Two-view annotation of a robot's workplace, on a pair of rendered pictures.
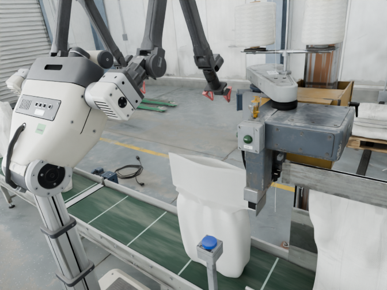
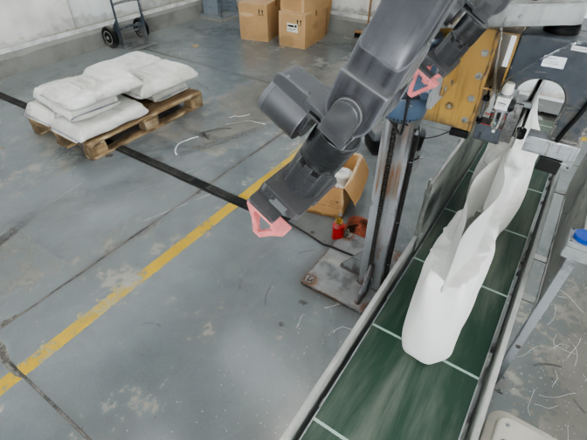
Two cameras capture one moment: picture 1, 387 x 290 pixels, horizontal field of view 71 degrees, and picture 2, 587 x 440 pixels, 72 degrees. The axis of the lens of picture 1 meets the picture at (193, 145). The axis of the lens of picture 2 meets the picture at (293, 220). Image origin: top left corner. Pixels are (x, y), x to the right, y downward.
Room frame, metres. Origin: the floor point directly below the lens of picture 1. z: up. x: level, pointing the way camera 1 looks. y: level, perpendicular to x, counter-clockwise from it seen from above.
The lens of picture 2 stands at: (1.74, 0.80, 1.66)
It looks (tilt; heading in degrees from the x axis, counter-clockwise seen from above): 40 degrees down; 266
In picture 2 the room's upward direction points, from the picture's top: straight up
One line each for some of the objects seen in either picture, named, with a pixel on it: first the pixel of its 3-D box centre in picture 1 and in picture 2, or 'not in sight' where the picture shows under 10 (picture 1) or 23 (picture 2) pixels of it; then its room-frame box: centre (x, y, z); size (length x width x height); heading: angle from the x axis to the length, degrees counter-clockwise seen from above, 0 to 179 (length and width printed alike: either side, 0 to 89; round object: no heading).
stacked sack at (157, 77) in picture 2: not in sight; (156, 78); (2.71, -2.78, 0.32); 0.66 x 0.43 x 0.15; 50
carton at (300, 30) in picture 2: not in sight; (302, 24); (1.26, -4.82, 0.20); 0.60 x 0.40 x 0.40; 57
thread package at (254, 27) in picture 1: (254, 25); not in sight; (1.20, -0.30, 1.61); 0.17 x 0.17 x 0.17
